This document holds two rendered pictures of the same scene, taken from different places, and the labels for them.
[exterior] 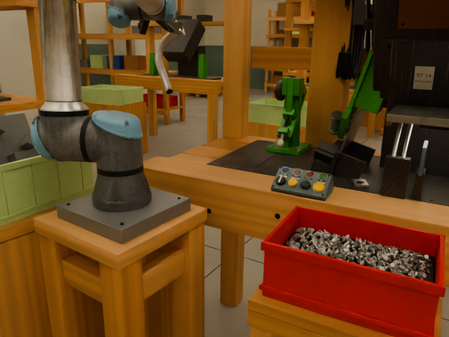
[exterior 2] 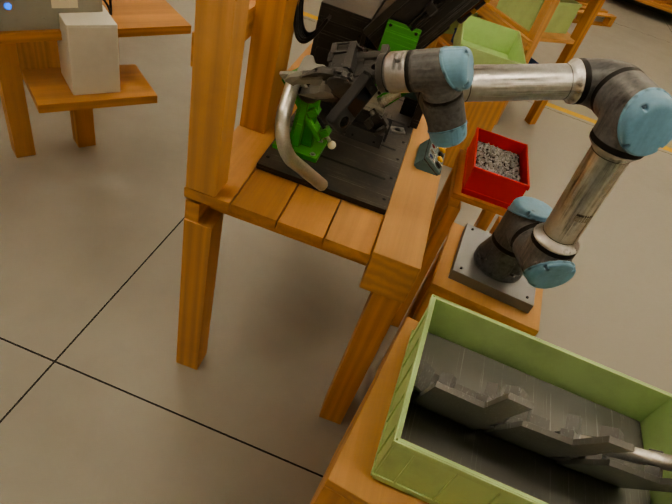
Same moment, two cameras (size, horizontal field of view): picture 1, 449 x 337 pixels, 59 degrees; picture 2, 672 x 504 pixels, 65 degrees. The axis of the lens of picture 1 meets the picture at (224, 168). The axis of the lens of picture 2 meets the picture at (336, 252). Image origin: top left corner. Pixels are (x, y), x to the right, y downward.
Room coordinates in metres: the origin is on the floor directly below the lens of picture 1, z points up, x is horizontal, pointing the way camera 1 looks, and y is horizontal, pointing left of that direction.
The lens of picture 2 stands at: (1.93, 1.17, 1.84)
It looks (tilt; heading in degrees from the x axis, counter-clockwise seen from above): 42 degrees down; 244
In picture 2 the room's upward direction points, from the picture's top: 19 degrees clockwise
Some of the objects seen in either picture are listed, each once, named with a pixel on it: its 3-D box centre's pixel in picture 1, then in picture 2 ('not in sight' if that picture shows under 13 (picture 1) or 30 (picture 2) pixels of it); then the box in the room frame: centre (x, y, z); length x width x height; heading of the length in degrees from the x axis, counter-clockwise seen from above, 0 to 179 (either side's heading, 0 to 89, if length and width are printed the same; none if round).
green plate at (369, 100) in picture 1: (372, 86); (395, 54); (1.19, -0.43, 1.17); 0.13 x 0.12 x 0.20; 62
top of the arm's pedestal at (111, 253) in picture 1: (123, 219); (489, 276); (0.98, 0.27, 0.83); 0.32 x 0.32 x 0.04; 56
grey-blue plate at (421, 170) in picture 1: (421, 169); (410, 97); (1.02, -0.53, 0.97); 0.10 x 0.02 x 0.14; 152
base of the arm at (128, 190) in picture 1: (121, 182); (505, 252); (0.98, 0.27, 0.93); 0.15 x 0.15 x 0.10
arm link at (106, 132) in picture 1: (115, 138); (525, 224); (0.98, 0.27, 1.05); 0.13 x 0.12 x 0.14; 83
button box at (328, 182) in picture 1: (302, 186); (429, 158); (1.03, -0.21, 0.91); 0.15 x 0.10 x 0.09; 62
